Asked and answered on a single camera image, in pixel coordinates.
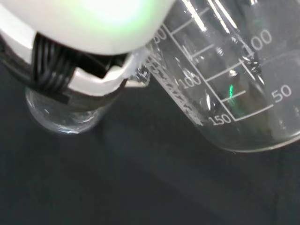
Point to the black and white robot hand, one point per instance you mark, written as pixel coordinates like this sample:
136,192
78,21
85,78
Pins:
93,25

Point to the black bench cloth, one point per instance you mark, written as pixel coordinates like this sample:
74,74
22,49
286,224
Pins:
140,187

